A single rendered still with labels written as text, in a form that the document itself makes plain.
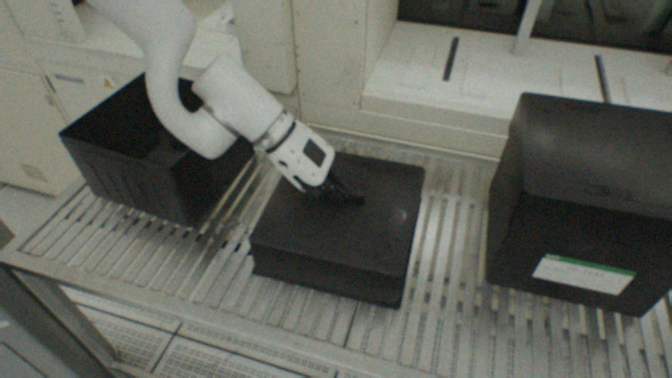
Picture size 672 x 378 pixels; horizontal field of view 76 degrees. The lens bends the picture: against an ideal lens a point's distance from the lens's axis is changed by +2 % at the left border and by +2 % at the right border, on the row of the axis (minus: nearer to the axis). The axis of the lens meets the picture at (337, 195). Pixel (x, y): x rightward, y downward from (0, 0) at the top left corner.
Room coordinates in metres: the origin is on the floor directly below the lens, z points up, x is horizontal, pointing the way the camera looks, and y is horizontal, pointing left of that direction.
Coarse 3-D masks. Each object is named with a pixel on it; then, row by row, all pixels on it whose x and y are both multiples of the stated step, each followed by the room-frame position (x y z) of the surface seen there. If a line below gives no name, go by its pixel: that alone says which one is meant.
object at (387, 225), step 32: (352, 160) 0.68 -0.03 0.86; (384, 160) 0.68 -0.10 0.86; (288, 192) 0.59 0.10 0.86; (352, 192) 0.56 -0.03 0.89; (384, 192) 0.58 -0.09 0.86; (416, 192) 0.59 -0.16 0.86; (256, 224) 0.50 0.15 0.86; (288, 224) 0.50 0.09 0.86; (320, 224) 0.50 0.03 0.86; (352, 224) 0.50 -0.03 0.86; (384, 224) 0.50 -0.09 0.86; (416, 224) 0.58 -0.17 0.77; (256, 256) 0.46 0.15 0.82; (288, 256) 0.44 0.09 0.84; (320, 256) 0.43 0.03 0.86; (352, 256) 0.43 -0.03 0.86; (384, 256) 0.43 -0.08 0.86; (320, 288) 0.43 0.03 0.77; (352, 288) 0.41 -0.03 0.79; (384, 288) 0.40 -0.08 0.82
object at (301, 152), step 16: (304, 128) 0.62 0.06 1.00; (288, 144) 0.56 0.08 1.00; (304, 144) 0.58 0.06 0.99; (320, 144) 0.61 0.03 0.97; (272, 160) 0.55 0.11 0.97; (288, 160) 0.54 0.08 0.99; (304, 160) 0.55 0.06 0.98; (320, 160) 0.57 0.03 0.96; (288, 176) 0.54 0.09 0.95; (304, 176) 0.53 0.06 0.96; (320, 176) 0.54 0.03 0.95; (304, 192) 0.53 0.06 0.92
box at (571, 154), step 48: (528, 96) 0.69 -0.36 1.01; (528, 144) 0.55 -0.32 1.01; (576, 144) 0.55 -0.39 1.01; (624, 144) 0.55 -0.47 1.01; (528, 192) 0.44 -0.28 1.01; (576, 192) 0.44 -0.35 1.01; (624, 192) 0.44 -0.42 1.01; (528, 240) 0.43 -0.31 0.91; (576, 240) 0.41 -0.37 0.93; (624, 240) 0.39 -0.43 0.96; (528, 288) 0.42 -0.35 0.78; (576, 288) 0.40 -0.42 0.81; (624, 288) 0.39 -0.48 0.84
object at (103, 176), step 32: (128, 96) 0.85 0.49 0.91; (192, 96) 0.88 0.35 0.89; (64, 128) 0.70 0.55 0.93; (96, 128) 0.75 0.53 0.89; (128, 128) 0.82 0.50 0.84; (160, 128) 0.90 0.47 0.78; (96, 160) 0.65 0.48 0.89; (128, 160) 0.61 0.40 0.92; (160, 160) 0.78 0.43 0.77; (192, 160) 0.63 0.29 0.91; (224, 160) 0.71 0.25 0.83; (96, 192) 0.67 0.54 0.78; (128, 192) 0.63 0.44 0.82; (160, 192) 0.59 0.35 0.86; (192, 192) 0.61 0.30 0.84; (192, 224) 0.58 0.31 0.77
